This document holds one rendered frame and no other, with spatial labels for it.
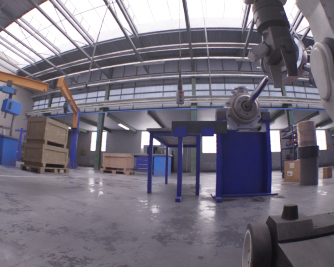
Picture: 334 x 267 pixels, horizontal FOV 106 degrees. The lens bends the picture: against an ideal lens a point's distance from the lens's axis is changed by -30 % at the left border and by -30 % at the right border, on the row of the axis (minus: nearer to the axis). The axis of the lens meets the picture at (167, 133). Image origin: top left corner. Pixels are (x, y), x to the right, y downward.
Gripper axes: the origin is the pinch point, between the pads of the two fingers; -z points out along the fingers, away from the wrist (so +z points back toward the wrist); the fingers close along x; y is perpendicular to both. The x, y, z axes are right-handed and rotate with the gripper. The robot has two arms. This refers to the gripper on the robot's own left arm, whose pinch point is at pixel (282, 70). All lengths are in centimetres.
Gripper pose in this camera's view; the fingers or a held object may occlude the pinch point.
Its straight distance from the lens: 44.8
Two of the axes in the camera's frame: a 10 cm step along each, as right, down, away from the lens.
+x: 2.9, -0.1, 9.6
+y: -9.6, 0.3, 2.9
